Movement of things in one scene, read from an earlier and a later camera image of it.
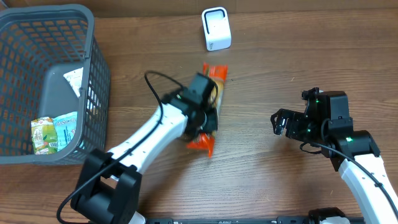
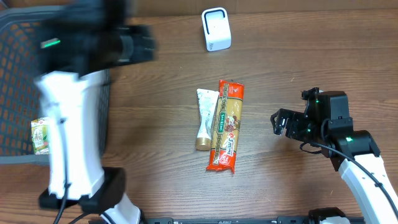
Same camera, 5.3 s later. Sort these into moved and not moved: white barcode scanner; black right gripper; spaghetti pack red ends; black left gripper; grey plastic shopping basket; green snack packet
Moved: spaghetti pack red ends; black left gripper
Not moved: black right gripper; white barcode scanner; green snack packet; grey plastic shopping basket
